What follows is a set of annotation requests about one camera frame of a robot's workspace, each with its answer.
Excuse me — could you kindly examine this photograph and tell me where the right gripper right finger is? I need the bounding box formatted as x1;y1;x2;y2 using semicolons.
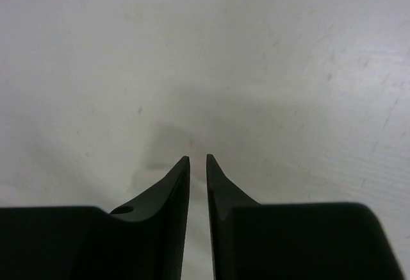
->
206;155;404;279

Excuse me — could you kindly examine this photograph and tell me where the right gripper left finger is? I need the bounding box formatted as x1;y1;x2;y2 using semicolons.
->
1;157;190;279

